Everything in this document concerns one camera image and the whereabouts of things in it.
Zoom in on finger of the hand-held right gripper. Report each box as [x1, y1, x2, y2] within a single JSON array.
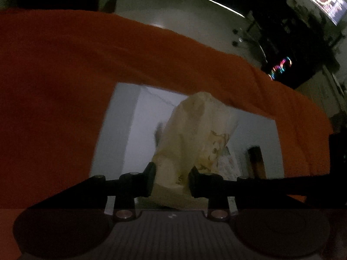
[[260, 175, 347, 197]]

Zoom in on orange tablecloth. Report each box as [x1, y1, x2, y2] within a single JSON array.
[[0, 8, 334, 260]]

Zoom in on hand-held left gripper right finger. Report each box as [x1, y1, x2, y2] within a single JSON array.
[[188, 166, 322, 221]]

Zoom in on white sheet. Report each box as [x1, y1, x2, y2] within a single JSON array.
[[89, 82, 285, 212]]

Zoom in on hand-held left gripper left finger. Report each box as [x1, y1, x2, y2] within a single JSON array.
[[26, 162, 157, 221]]

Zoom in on brown cylindrical object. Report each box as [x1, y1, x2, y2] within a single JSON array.
[[246, 146, 267, 179]]

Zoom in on cream paper bag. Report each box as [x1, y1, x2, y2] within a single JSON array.
[[150, 91, 239, 210]]

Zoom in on computer with colourful lights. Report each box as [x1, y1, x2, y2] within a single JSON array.
[[267, 56, 293, 80]]

